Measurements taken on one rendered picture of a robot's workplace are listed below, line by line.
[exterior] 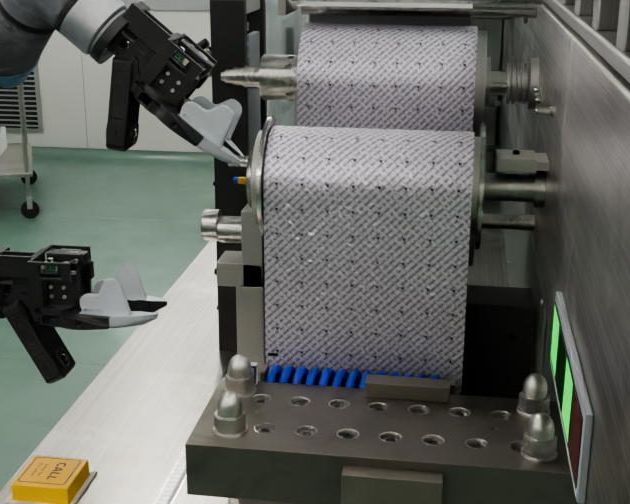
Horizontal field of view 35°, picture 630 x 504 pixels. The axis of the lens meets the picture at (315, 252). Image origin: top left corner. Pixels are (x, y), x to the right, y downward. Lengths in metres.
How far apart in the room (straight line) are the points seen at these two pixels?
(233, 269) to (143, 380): 0.32
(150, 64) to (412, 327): 0.43
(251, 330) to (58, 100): 6.07
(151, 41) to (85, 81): 6.01
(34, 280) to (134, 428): 0.27
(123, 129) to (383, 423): 0.46
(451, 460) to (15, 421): 2.56
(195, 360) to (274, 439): 0.53
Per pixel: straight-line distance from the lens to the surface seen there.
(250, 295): 1.28
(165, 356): 1.59
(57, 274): 1.23
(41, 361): 1.28
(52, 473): 1.25
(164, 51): 1.17
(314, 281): 1.17
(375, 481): 1.02
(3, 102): 7.46
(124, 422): 1.40
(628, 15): 0.73
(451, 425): 1.10
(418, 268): 1.15
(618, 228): 0.65
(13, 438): 3.36
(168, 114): 1.17
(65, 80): 7.26
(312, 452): 1.04
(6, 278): 1.27
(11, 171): 5.78
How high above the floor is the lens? 1.53
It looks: 18 degrees down
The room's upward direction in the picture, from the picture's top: straight up
